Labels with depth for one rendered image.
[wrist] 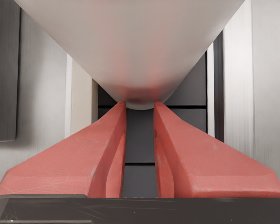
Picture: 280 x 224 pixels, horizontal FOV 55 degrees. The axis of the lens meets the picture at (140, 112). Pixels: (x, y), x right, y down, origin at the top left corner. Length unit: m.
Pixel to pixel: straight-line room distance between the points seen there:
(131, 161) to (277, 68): 0.15
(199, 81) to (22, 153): 0.16
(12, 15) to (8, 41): 0.02
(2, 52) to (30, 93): 0.04
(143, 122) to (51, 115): 0.09
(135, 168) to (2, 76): 0.13
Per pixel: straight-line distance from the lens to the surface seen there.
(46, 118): 0.25
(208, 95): 0.19
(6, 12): 0.25
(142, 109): 0.17
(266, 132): 0.25
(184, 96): 0.18
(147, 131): 0.18
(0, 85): 0.23
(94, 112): 0.16
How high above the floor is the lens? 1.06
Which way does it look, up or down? 86 degrees down
